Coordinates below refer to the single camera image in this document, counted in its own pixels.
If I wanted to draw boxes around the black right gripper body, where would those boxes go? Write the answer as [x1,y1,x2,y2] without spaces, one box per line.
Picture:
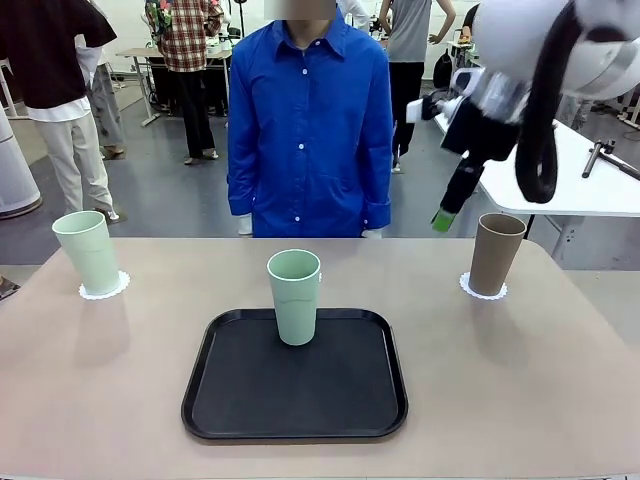
[439,96,525,163]

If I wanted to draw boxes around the brown plastic cup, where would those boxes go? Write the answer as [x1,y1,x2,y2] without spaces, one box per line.
[468,212,528,296]

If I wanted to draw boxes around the light green plastic cup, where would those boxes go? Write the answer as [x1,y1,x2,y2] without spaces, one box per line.
[51,210,122,296]
[266,249,322,347]

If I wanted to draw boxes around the person's right forearm blue sleeve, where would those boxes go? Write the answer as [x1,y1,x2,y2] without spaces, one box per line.
[226,159,259,237]

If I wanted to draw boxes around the person's left forearm blue sleeve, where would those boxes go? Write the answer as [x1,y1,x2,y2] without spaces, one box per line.
[359,159,393,239]

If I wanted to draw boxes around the black hanging bag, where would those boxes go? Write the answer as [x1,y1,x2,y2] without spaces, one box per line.
[432,47,455,93]

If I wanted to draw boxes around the bystander yellow hoodie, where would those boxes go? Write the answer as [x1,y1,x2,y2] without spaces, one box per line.
[557,91,609,133]

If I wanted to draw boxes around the white side table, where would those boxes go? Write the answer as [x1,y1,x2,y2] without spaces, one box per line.
[431,110,640,262]

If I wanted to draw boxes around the black metal rod with clamp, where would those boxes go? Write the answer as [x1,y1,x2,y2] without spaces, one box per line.
[580,139,640,182]

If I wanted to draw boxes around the bystander grey tee black trousers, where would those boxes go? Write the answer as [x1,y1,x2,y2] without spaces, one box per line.
[384,0,457,158]

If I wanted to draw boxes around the person in blue shirt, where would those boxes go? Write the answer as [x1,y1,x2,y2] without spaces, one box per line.
[226,0,393,239]

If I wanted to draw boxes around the black plastic serving tray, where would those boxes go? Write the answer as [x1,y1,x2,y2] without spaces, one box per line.
[180,307,410,442]

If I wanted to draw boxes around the bystander plaid shirt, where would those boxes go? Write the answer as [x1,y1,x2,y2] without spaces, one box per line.
[144,0,224,166]

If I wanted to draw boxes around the wooden top background desk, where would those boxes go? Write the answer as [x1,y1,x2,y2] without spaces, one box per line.
[115,45,232,127]

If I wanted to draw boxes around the bystander black top white trousers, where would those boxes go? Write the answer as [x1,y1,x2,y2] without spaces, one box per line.
[0,0,122,224]

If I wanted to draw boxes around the white cylindrical air purifier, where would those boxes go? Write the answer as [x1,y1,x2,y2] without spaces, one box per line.
[0,104,43,219]

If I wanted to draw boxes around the dark object beside table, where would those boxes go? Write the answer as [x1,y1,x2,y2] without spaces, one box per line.
[0,275,23,302]

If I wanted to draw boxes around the black right arm cable sleeve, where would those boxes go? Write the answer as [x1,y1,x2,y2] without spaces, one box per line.
[514,0,629,204]

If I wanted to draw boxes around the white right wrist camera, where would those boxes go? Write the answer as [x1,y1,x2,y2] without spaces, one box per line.
[405,69,484,124]

